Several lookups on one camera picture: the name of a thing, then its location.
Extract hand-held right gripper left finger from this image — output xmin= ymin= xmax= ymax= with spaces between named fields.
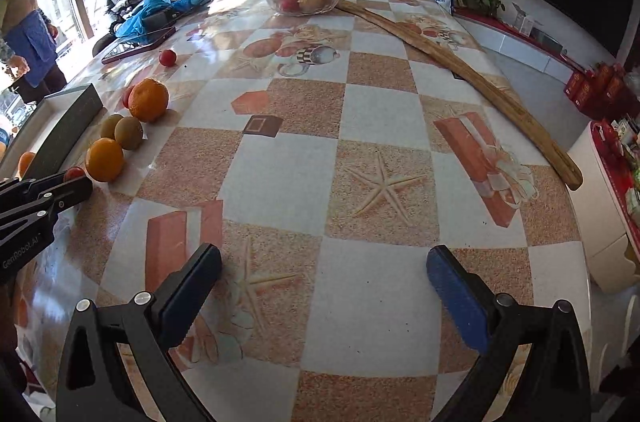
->
xmin=55 ymin=242 xmax=223 ymax=422

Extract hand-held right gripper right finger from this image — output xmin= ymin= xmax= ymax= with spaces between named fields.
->
xmin=426 ymin=245 xmax=592 ymax=422

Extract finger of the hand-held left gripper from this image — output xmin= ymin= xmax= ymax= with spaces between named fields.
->
xmin=0 ymin=175 xmax=68 ymax=199
xmin=0 ymin=179 xmax=94 ymax=248

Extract smooth orange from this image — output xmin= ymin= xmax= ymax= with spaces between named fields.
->
xmin=84 ymin=137 xmax=125 ymax=183
xmin=17 ymin=151 xmax=37 ymax=179

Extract dark shallow box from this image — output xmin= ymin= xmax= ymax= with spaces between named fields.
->
xmin=0 ymin=83 xmax=104 ymax=182

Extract brown kiwi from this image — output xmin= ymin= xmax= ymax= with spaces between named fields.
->
xmin=114 ymin=116 xmax=145 ymax=151
xmin=99 ymin=113 xmax=124 ymax=140

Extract large bumpy mandarin orange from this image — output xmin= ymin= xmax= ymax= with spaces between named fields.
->
xmin=128 ymin=78 xmax=170 ymax=123

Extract printed checkered tablecloth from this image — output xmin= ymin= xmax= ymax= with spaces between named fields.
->
xmin=0 ymin=0 xmax=593 ymax=422

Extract dark red tablet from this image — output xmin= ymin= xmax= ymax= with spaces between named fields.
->
xmin=101 ymin=27 xmax=177 ymax=64

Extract white round stand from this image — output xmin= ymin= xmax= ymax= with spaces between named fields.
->
xmin=567 ymin=119 xmax=640 ymax=295

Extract black pouch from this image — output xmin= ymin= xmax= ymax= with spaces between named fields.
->
xmin=142 ymin=11 xmax=178 ymax=30

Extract red snack tray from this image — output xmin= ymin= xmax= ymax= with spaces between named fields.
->
xmin=589 ymin=117 xmax=640 ymax=223

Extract long wooden board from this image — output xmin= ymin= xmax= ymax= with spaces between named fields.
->
xmin=336 ymin=0 xmax=584 ymax=191

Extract blue cloth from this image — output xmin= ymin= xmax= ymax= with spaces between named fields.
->
xmin=114 ymin=0 xmax=217 ymax=38

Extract pile of snack packets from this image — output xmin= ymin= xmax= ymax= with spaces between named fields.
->
xmin=605 ymin=115 xmax=640 ymax=208

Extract stack of red gift boxes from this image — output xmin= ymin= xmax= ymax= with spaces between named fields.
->
xmin=564 ymin=62 xmax=631 ymax=113

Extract white low bench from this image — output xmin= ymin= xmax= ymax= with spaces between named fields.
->
xmin=452 ymin=10 xmax=586 ymax=78

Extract dark flat box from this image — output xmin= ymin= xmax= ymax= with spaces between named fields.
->
xmin=532 ymin=27 xmax=563 ymax=53

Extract small white carton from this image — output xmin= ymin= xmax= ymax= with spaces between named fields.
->
xmin=511 ymin=2 xmax=536 ymax=36

